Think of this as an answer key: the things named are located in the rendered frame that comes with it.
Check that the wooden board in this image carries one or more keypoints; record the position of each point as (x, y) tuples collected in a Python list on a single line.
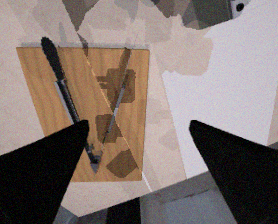
[(93, 77)]

